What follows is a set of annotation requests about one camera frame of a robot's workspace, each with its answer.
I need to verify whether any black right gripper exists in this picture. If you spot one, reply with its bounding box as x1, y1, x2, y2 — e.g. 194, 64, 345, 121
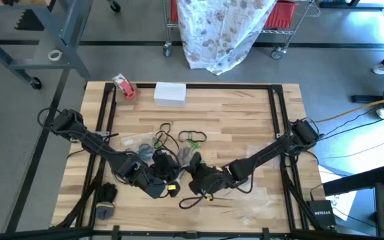
185, 151, 233, 201

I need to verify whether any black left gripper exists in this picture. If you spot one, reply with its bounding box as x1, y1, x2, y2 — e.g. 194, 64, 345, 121
150, 150, 187, 198

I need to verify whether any wide blue rubber band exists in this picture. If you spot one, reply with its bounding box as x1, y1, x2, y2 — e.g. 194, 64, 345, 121
143, 145, 155, 161
137, 143, 151, 161

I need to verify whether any green rubber band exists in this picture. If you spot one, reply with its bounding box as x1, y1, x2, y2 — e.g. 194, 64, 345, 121
187, 139, 202, 153

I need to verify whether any white cardboard box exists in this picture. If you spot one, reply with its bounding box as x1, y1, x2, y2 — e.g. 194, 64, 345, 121
153, 81, 187, 109

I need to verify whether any black grey work glove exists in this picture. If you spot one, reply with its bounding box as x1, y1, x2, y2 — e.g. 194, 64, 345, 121
95, 181, 119, 221

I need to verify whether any red tape dispenser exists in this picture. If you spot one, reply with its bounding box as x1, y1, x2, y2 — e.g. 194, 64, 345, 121
111, 73, 139, 102

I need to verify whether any white floral curtain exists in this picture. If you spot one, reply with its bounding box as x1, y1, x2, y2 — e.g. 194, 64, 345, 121
176, 0, 279, 76

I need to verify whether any white paper sheet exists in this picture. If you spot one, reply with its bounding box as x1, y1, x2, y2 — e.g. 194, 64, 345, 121
317, 165, 359, 221

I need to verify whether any red plastic bin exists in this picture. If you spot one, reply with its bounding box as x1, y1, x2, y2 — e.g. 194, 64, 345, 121
169, 0, 180, 23
264, 1, 300, 30

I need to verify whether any black metal beam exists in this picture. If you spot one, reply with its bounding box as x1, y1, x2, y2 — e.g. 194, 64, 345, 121
321, 165, 384, 197

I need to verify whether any white tape roll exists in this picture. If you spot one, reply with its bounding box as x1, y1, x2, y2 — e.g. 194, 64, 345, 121
47, 49, 64, 62

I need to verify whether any black stand foot bar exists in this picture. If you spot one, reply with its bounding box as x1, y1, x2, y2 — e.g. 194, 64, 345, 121
318, 1, 384, 10
351, 94, 384, 104

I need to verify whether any black jagged foam piece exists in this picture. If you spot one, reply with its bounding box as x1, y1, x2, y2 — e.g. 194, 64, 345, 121
14, 9, 45, 32

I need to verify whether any black Netgear network switch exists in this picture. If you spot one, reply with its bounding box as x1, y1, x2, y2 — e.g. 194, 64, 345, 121
306, 199, 337, 230

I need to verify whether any chrome wire shelf cart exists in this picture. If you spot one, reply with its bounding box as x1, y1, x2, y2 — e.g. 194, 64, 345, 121
161, 0, 315, 61

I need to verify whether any black floor cable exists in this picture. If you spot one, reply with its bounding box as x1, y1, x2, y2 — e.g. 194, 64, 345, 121
321, 118, 384, 141
318, 141, 384, 160

